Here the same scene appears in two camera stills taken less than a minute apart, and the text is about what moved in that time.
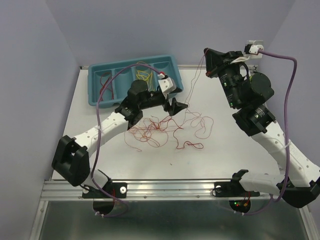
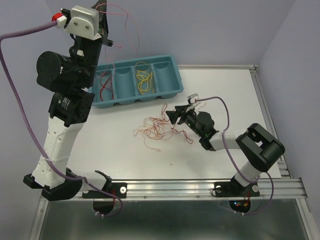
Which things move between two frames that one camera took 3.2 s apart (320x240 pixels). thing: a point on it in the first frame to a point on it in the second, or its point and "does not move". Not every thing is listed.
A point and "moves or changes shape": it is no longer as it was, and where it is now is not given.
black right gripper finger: x=212 y=58 to x=173 y=116
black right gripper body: x=225 y=68 to x=190 y=118
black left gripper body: x=156 y=100 to x=104 y=34
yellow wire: x=145 y=76 does not move
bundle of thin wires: x=155 y=131 moves or changes shape
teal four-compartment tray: x=108 y=84 does not move
